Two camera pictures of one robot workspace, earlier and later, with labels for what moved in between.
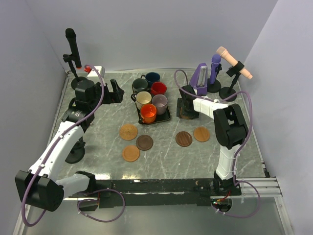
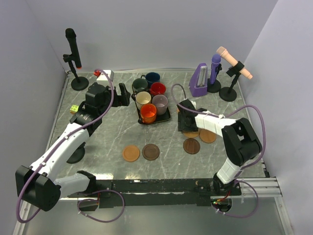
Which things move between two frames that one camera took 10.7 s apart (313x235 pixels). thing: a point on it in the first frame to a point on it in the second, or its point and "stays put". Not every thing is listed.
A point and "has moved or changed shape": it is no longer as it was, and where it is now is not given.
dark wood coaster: [184, 139] to [191, 146]
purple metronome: [199, 80] stays put
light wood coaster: [131, 153] stays put
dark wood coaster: [144, 142] to [150, 152]
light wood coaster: [201, 134] has moved or changed shape
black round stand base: [77, 152] stays put
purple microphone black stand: [216, 86] stays put
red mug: [158, 88] stays put
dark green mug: [140, 84] stays put
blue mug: [151, 77] stays put
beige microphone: [225, 54] stays put
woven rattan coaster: [183, 117] has moved or changed shape
